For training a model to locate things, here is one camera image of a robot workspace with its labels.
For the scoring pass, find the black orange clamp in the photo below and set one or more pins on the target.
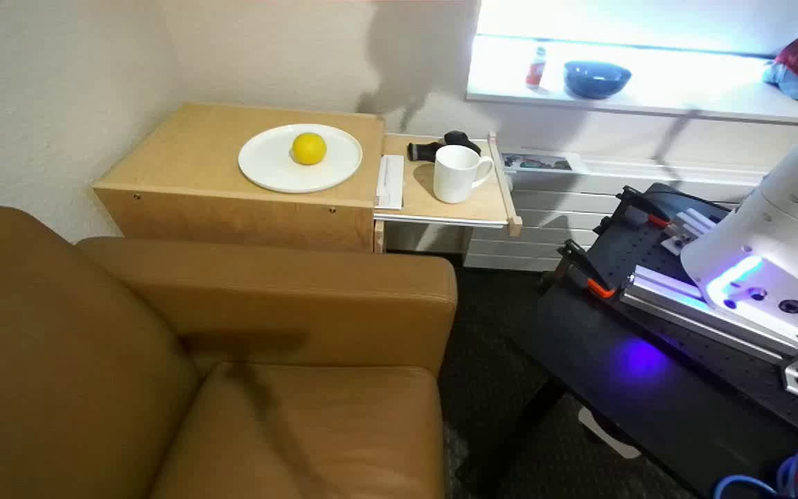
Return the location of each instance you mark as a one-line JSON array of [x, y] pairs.
[[584, 271]]

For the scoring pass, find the aluminium mounting rail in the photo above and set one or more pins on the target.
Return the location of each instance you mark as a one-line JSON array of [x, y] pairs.
[[723, 321]]

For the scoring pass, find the wooden side table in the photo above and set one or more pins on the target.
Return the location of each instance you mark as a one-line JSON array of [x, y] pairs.
[[184, 180]]

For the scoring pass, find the white ceramic mug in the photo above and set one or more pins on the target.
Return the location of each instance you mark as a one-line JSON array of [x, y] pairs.
[[458, 173]]

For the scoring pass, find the dark blue bowl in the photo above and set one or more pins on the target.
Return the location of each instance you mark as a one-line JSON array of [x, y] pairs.
[[595, 77]]

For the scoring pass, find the yellow lemon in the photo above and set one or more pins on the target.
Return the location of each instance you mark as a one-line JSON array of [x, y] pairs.
[[310, 148]]

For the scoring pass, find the white paper card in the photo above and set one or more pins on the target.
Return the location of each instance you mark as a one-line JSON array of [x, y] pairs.
[[392, 180]]

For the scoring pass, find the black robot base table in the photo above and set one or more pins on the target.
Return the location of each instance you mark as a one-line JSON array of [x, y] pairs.
[[698, 405]]

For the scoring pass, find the wooden pull-out tray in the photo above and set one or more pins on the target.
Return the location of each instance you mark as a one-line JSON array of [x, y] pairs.
[[430, 180]]

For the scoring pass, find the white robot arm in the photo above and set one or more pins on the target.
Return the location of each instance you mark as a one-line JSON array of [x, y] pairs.
[[767, 224]]

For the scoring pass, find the white round plate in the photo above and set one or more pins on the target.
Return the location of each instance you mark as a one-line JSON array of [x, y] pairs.
[[267, 158]]

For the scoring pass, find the brown leather armchair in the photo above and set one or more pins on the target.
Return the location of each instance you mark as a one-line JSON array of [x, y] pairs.
[[181, 368]]

